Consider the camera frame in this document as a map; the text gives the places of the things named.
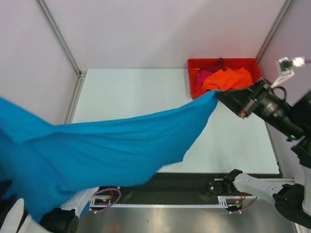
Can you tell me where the white slotted cable duct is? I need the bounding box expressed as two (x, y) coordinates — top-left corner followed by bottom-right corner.
(218, 196), (256, 207)
(89, 198), (114, 208)

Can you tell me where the aluminium side rail left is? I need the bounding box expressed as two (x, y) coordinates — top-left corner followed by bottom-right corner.
(65, 70), (87, 124)

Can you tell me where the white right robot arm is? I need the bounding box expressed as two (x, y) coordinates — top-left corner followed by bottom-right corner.
(215, 56), (311, 229)

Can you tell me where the red plastic bin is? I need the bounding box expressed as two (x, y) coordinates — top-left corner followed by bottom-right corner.
(188, 58), (261, 99)

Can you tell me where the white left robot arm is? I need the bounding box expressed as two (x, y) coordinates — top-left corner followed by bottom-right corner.
(0, 178), (107, 233)

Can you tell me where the orange t-shirt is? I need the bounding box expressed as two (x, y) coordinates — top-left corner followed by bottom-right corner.
(199, 67), (252, 93)

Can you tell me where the dark red t-shirt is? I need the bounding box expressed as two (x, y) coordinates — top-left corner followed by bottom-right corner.
(204, 58), (227, 73)

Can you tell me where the aluminium frame post left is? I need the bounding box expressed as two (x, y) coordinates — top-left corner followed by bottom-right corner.
(35, 0), (81, 76)

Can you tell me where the white slotted cable duct left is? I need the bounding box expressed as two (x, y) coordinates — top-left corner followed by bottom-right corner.
(89, 198), (114, 208)

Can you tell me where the aluminium frame post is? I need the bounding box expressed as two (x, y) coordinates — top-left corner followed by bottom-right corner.
(35, 0), (81, 76)
(256, 0), (295, 64)

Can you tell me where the blue polo t-shirt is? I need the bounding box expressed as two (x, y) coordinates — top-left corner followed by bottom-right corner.
(0, 92), (217, 213)

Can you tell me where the pink t-shirt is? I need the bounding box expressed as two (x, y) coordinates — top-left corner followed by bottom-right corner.
(194, 70), (213, 92)

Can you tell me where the white slotted cable duct right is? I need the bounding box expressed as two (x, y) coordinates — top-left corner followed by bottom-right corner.
(218, 196), (256, 207)

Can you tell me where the aluminium frame post right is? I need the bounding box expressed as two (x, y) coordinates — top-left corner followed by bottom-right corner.
(256, 0), (295, 64)

